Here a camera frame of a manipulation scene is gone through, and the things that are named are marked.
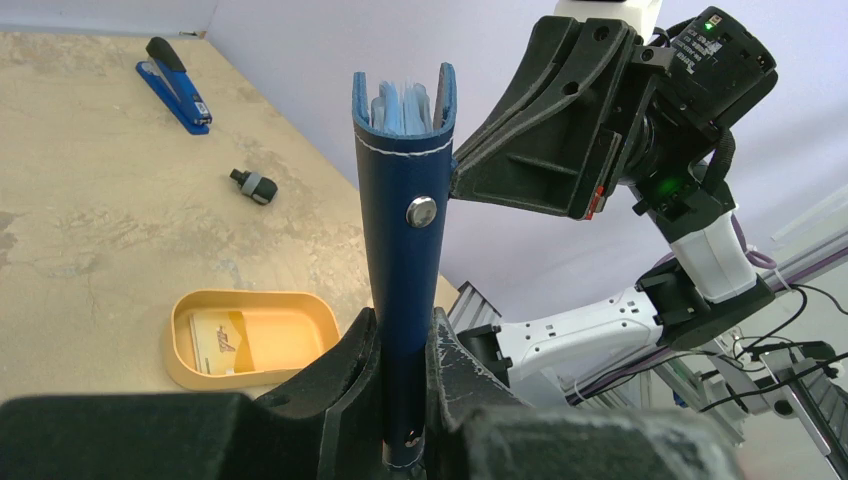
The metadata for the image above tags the blue black utility tool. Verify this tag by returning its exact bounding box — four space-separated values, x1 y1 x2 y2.
135 37 213 135

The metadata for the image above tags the tan oval plastic tray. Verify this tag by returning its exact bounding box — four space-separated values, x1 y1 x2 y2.
163 290 341 391

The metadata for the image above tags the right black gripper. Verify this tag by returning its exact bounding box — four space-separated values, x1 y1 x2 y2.
451 16 670 220

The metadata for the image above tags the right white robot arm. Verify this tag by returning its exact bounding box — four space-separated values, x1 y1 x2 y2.
450 6 778 389

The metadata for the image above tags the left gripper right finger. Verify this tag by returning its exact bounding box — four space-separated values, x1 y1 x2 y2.
424 307 742 479

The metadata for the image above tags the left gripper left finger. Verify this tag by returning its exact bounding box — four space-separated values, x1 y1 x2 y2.
1 308 381 479

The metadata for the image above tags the blue leather card holder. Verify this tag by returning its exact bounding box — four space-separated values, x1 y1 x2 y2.
351 63 458 471

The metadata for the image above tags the small black grey knob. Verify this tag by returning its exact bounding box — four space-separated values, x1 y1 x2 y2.
229 169 278 205

